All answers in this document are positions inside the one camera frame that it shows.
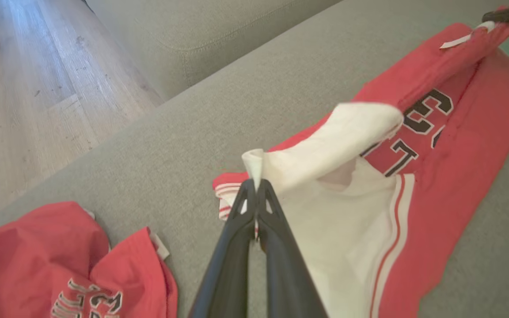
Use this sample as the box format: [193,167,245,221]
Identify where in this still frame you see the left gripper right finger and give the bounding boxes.
[257,179,328,318]

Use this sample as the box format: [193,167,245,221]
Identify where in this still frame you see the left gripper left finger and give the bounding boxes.
[188,179,257,318]

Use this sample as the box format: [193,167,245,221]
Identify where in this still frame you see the red shorts with white panel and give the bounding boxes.
[213,7,509,318]

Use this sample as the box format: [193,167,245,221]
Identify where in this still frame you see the red Bulls jersey top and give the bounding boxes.
[0,201,179,318]

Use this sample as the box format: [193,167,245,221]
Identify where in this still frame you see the wide grey sofa seat cushion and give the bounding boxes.
[0,0,509,318]

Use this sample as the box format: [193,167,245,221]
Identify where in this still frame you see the narrow grey sofa seat cushion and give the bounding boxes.
[86,0,341,100]

